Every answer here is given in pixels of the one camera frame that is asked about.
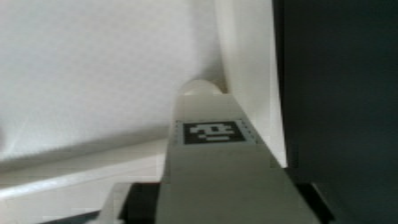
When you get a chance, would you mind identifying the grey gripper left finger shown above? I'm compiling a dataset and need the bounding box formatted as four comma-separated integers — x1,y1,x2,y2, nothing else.
86,183,131,224

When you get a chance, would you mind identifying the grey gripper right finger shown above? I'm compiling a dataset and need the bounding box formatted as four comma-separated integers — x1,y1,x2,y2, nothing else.
312,182,355,224

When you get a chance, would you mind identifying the white front fence bar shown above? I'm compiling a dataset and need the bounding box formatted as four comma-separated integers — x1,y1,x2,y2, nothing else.
0,154,163,224

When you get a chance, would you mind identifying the white desk top tray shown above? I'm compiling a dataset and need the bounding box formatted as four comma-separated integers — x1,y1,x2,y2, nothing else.
0,0,282,172

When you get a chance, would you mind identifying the white desk leg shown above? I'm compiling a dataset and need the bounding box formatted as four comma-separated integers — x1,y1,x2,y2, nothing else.
156,80,319,224

